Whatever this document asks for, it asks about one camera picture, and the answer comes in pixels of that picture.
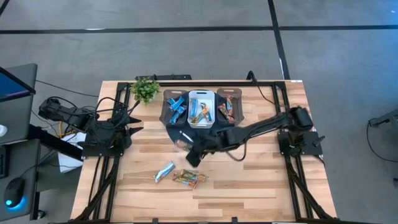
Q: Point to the white plastic bin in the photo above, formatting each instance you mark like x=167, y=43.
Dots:
x=201, y=97

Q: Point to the light blue granola bar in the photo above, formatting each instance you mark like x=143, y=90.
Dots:
x=193, y=107

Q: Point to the green potted plant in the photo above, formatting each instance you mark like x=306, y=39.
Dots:
x=144, y=90

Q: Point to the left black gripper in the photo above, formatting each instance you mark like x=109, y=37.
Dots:
x=122, y=127

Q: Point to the orange Chewy granola bar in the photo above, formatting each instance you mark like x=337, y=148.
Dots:
x=194, y=175
x=185, y=183
x=205, y=111

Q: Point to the green Chewy granola bar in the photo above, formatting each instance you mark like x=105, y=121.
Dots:
x=197, y=119

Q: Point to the blue Chewy granola bar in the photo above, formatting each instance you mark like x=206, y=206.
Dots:
x=182, y=109
x=170, y=101
x=178, y=104
x=174, y=117
x=164, y=171

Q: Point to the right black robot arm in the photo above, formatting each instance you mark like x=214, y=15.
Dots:
x=264, y=124

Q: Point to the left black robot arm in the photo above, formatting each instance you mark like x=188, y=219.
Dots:
x=71, y=115

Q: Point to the black computer mouse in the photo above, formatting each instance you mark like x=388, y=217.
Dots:
x=14, y=189

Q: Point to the smoky translucent plastic bin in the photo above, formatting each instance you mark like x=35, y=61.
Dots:
x=164, y=109
x=240, y=104

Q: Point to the computer monitor blue screen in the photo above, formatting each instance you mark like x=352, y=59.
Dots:
x=12, y=87

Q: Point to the black keyboard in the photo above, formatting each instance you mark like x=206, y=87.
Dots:
x=3, y=161

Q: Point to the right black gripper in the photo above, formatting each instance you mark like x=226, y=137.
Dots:
x=213, y=143

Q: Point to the dark round woven placemat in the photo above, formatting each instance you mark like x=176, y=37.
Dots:
x=177, y=130

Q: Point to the black power strip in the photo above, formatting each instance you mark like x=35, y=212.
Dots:
x=168, y=77

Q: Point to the black aluminium table frame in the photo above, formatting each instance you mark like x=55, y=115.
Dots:
x=217, y=84

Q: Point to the white placemat label strip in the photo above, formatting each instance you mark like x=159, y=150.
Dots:
x=186, y=136

